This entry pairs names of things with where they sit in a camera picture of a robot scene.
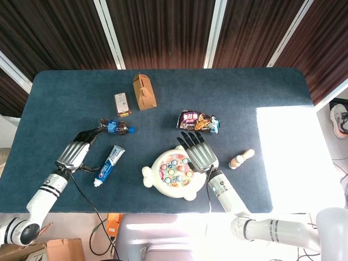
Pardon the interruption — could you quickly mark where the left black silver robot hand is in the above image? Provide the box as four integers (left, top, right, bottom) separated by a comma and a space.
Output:
55, 127, 103, 173

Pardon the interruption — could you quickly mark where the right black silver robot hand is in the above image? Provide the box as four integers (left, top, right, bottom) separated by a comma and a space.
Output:
176, 131, 220, 173

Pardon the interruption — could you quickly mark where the orange toy hammer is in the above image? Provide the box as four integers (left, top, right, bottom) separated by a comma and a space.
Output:
228, 148, 256, 170

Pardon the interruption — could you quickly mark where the white fish-shaped whack-a-mole toy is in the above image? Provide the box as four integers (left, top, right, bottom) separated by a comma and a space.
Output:
141, 145, 207, 201

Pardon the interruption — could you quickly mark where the blue white toothpaste tube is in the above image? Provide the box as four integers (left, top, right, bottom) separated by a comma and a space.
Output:
94, 145, 126, 188

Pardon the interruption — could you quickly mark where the dark snack bag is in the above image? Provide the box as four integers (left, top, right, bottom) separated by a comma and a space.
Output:
176, 110, 221, 134

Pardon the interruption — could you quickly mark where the small cola bottle blue label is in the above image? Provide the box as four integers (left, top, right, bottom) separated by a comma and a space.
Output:
98, 118, 136, 135

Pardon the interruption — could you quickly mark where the small brown box white label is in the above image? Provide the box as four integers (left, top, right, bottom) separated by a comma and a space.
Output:
113, 92, 133, 117

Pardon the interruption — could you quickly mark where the dark blue table mat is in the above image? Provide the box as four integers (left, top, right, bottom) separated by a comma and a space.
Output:
0, 67, 313, 214

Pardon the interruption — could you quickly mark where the orange device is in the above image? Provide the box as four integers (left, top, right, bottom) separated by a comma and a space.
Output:
107, 213, 125, 237

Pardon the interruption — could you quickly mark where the kraft paper gable box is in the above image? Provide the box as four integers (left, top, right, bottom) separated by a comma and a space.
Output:
132, 73, 158, 111

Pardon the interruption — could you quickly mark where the grey robot torso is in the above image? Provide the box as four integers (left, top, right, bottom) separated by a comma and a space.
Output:
115, 213, 245, 261

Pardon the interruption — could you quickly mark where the open cardboard box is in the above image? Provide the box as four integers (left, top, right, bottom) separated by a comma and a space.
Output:
46, 238, 85, 261

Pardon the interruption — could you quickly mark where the torn flat cardboard piece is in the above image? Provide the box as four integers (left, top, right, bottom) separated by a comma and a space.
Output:
0, 243, 48, 261

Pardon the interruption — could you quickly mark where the white orange sneaker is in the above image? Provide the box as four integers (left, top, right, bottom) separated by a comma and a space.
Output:
330, 104, 348, 139

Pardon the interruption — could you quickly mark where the black right hand cable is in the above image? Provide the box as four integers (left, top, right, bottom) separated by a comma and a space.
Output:
206, 165, 215, 213

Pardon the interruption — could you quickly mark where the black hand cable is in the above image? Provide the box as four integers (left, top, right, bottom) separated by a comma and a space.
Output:
67, 170, 119, 260
206, 165, 215, 213

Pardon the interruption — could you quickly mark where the black left hand cable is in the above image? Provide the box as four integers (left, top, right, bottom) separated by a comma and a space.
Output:
67, 170, 119, 260

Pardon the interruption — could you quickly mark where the white partition post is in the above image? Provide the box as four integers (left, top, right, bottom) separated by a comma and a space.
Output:
266, 0, 314, 68
314, 83, 348, 113
203, 0, 228, 69
94, 0, 126, 70
0, 51, 33, 95

